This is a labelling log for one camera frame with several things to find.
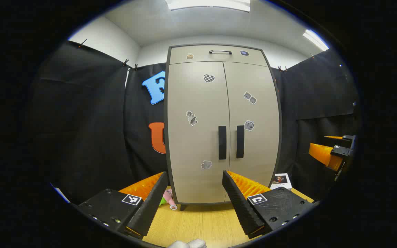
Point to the white portrait photo card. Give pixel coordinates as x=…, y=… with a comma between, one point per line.
x=281, y=182

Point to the beige cabinet door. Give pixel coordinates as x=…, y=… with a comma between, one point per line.
x=260, y=148
x=184, y=155

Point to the black backdrop cloth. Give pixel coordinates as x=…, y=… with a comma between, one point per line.
x=88, y=120

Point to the large ceiling light panel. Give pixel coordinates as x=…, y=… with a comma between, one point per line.
x=209, y=3

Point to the green and pink plush toy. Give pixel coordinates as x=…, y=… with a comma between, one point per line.
x=167, y=197

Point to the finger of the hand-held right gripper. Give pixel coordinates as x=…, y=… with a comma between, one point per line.
x=348, y=138
x=322, y=155

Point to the narrow ceiling light panel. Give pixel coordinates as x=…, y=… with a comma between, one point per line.
x=315, y=39

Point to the beige double-door shoe cabinet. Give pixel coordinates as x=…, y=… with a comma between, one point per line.
x=165, y=124

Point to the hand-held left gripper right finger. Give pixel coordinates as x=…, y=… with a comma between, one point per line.
x=240, y=206

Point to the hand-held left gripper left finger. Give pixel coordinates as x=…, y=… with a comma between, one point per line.
x=150, y=210

